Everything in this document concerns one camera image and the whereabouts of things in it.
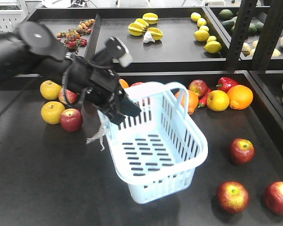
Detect red apple front upper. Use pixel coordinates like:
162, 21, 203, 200
229, 138, 255, 165

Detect dark red apple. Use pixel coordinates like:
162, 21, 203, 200
60, 108, 83, 132

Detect black wooden display stand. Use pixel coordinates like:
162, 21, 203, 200
0, 7, 283, 226

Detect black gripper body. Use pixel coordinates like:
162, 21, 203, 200
80, 65, 125, 111

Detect red apple front right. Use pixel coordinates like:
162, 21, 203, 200
264, 181, 283, 216

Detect red apple beside oranges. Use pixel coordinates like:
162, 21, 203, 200
130, 82, 144, 87

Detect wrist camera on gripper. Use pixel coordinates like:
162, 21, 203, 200
92, 37, 133, 68

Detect red apple small middle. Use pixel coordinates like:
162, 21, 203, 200
188, 79, 208, 98

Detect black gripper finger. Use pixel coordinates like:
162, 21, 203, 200
118, 91, 141, 117
99, 104, 125, 126

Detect red apple front lower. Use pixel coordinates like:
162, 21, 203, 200
216, 181, 250, 214

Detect red bell pepper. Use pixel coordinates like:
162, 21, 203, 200
216, 77, 239, 93

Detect yellow apple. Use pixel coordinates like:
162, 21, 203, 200
41, 101, 65, 125
40, 80, 62, 100

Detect light blue plastic basket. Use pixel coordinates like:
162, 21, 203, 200
86, 81, 208, 204

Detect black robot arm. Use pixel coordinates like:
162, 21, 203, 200
0, 22, 127, 125

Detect white garlic bulb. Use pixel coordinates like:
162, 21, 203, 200
143, 31, 155, 43

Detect red chili pepper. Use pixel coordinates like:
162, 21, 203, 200
197, 88, 212, 108

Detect orange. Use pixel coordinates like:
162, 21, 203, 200
227, 85, 253, 110
175, 90, 199, 115
119, 79, 130, 89

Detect orange right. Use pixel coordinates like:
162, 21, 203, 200
227, 85, 253, 110

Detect orange middle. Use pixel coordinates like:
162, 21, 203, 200
175, 90, 199, 115

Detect yellow round fruit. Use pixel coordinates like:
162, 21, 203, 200
207, 90, 230, 112

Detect yellow apple rear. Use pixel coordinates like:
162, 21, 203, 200
40, 80, 62, 100

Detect small red apple rear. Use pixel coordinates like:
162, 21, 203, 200
58, 89, 78, 105

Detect yellow apple front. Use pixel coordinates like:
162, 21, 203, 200
41, 101, 65, 125

